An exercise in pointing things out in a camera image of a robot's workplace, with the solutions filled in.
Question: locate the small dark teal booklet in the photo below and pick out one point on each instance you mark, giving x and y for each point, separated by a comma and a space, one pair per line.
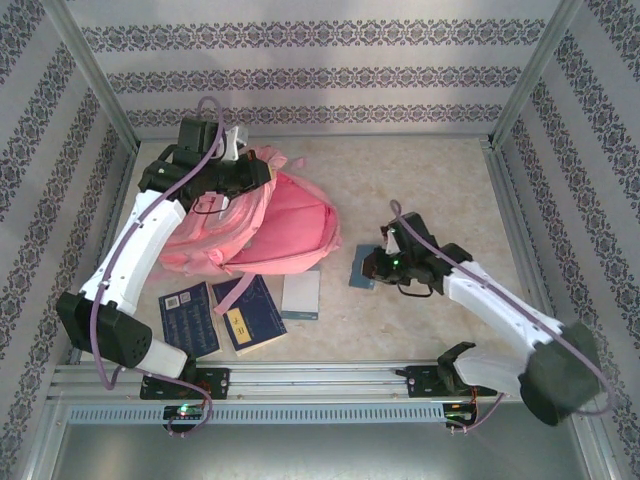
357, 270

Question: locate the pink school backpack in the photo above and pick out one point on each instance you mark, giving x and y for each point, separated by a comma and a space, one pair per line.
295, 225

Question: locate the white notebook with blue edge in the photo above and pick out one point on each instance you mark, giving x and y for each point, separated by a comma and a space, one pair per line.
300, 295

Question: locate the navy book with yellow label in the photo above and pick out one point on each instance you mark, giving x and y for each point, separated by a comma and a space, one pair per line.
260, 320

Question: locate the navy book with white print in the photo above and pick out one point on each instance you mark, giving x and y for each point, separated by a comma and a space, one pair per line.
190, 325

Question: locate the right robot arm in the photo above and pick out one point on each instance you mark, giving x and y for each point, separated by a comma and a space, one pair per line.
500, 305

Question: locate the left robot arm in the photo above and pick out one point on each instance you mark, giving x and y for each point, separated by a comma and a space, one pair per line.
135, 250

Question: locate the grey metal panel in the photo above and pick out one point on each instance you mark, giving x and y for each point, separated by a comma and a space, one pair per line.
320, 450

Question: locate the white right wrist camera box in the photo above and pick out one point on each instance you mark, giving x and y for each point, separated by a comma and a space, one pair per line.
391, 241

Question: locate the aluminium side rail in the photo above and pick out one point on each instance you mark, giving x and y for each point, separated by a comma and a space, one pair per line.
117, 200
512, 200

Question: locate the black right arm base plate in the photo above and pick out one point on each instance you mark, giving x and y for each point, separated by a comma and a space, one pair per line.
422, 382

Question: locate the aluminium mounting rail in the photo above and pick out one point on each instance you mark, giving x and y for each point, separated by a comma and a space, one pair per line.
320, 377

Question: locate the aluminium back rail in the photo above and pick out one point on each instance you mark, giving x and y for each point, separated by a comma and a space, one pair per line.
400, 136

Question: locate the aluminium frame post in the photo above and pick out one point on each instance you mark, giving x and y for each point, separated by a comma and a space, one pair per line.
92, 75
534, 75

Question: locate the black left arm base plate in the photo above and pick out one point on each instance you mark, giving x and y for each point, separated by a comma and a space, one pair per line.
220, 382

